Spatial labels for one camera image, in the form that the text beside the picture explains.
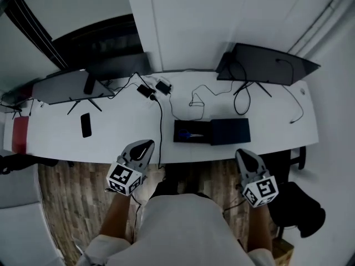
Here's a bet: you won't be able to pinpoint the black monitor behind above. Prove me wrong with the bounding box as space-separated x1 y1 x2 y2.
85 52 153 80

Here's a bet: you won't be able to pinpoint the wide black monitor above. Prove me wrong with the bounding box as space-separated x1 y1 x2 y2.
216 42 322 98

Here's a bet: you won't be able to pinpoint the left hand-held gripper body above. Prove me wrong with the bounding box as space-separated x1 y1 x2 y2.
105 156 147 196

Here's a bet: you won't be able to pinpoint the person's black trousers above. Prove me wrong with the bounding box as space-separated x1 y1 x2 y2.
149 161 212 202

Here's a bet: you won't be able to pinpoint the light grey sofa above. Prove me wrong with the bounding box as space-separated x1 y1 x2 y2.
0 162 68 266

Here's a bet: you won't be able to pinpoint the black monitor cable loop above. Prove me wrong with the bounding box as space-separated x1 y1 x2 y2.
233 62 252 116

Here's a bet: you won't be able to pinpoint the black cable with loose plug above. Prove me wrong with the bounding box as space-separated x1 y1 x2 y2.
282 84 305 125

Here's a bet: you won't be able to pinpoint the black box with scissors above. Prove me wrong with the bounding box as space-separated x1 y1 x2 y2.
173 117 252 147

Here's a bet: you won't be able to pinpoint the black smartphone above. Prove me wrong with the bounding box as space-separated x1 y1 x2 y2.
80 112 93 139

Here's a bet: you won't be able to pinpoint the person's right forearm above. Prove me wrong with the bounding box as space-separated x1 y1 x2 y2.
246 203 275 253

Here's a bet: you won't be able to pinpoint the thin black looped cable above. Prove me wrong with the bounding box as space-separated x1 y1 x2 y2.
168 80 234 121

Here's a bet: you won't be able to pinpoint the red notebook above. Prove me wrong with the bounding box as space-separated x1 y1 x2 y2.
11 115 30 155

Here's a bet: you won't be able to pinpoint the blue-handled scissors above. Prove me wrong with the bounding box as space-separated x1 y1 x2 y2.
177 129 205 141

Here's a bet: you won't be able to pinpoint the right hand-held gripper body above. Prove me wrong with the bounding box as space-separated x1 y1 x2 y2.
240 172 279 208

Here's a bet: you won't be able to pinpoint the person's white shirt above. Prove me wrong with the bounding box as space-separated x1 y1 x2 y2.
74 192 278 266

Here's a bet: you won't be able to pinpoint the person's left forearm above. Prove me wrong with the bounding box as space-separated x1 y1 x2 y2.
98 193 133 244

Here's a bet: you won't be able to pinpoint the thick black power cable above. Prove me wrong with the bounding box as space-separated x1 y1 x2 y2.
149 94 165 170

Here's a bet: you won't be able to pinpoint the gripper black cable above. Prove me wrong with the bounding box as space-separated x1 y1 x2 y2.
222 197 248 213
129 195 143 243

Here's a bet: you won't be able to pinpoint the small black monitor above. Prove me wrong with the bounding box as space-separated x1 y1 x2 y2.
0 89 34 119

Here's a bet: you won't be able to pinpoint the black power adapter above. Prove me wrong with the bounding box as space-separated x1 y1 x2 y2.
155 80 173 95
136 84 156 99

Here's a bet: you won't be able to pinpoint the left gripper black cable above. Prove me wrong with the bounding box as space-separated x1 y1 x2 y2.
129 195 143 243

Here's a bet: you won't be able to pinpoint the black monitor with tripod stand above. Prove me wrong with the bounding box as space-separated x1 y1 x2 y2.
31 69 115 115

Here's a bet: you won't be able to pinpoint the black window frame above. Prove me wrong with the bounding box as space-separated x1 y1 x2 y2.
4 0 69 69

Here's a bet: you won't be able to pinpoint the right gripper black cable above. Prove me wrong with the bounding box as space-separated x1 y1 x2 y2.
222 197 248 213

